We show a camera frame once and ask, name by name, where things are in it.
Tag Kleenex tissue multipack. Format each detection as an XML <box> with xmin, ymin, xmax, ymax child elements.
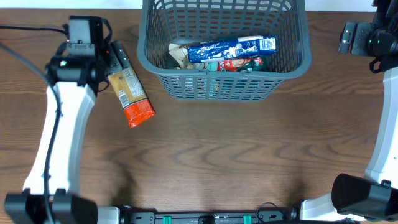
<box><xmin>188</xmin><ymin>35</ymin><xmax>277</xmax><ymax>63</ymax></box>

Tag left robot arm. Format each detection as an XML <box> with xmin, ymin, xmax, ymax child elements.
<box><xmin>4</xmin><ymin>16</ymin><xmax>121</xmax><ymax>223</ymax></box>

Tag green Nescafe coffee bag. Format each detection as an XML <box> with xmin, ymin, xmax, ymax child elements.
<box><xmin>217</xmin><ymin>57</ymin><xmax>268</xmax><ymax>72</ymax></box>

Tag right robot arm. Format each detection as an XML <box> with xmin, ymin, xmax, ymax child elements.
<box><xmin>289</xmin><ymin>0</ymin><xmax>397</xmax><ymax>223</ymax></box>

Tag beige coffee snack bag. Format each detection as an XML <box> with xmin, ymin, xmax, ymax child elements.
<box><xmin>169</xmin><ymin>44</ymin><xmax>206</xmax><ymax>70</ymax></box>

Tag black cable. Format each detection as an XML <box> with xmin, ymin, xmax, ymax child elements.
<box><xmin>256</xmin><ymin>202</ymin><xmax>282</xmax><ymax>222</ymax></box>
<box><xmin>0</xmin><ymin>24</ymin><xmax>69</xmax><ymax>224</ymax></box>

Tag left black cable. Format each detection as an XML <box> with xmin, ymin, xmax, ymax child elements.
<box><xmin>0</xmin><ymin>24</ymin><xmax>69</xmax><ymax>224</ymax></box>

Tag orange spaghetti package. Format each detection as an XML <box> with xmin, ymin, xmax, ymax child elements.
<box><xmin>108</xmin><ymin>61</ymin><xmax>155</xmax><ymax>128</ymax></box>

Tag grey plastic basket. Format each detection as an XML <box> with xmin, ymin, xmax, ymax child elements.
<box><xmin>137</xmin><ymin>0</ymin><xmax>312</xmax><ymax>101</ymax></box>

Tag light blue small packet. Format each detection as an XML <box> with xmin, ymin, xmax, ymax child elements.
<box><xmin>206</xmin><ymin>62</ymin><xmax>218</xmax><ymax>72</ymax></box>

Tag right black cable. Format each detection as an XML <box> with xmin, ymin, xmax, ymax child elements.
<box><xmin>256</xmin><ymin>202</ymin><xmax>282</xmax><ymax>222</ymax></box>

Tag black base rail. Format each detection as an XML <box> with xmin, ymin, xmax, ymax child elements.
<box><xmin>118</xmin><ymin>205</ymin><xmax>361</xmax><ymax>224</ymax></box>

